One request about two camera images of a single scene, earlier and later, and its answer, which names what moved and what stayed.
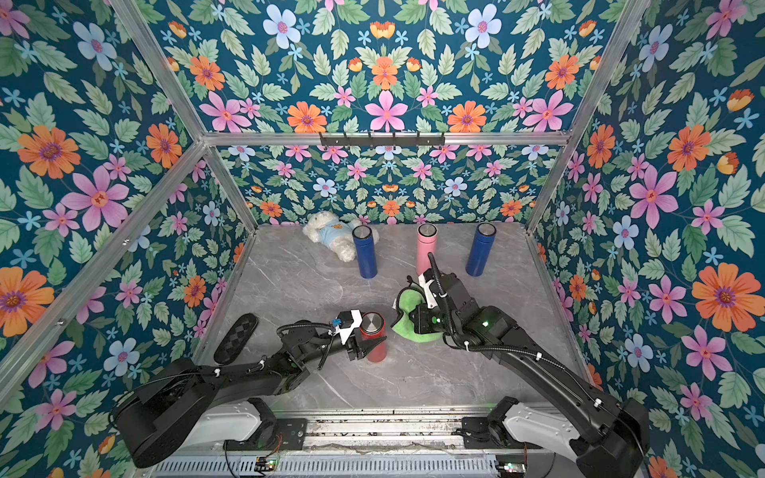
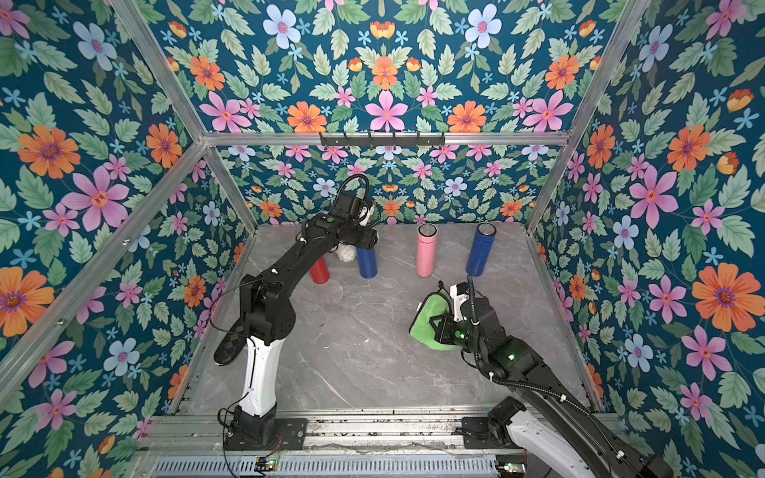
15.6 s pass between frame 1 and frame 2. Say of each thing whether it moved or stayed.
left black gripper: moved
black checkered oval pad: stayed
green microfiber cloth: moved
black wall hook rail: stayed
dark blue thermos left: stayed
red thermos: moved
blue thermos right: stayed
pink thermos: stayed
